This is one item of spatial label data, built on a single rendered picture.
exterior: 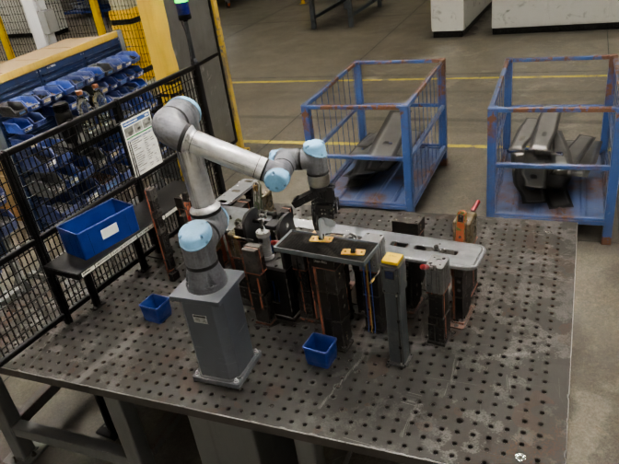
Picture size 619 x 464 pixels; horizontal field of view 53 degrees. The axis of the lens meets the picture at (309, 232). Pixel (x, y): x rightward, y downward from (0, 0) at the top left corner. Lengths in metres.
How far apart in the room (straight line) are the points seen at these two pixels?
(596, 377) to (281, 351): 1.68
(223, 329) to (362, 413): 0.57
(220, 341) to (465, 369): 0.90
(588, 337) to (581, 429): 0.67
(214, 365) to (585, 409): 1.79
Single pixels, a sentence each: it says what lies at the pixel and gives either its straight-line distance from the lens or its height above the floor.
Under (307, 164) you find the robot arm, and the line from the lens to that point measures 2.06.
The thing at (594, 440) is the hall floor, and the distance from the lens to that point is 3.17.
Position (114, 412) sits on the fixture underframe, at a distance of 2.77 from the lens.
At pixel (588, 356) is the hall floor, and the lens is 3.59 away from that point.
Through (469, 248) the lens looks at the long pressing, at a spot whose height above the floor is 1.00.
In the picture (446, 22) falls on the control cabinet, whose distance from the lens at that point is 10.33.
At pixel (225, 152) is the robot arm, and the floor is 1.61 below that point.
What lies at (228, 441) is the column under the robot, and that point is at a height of 0.45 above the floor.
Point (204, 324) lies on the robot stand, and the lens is 2.28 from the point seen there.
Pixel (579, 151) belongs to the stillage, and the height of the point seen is 0.42.
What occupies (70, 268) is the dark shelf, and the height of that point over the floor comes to 1.03.
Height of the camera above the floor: 2.30
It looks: 29 degrees down
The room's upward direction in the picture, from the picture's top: 8 degrees counter-clockwise
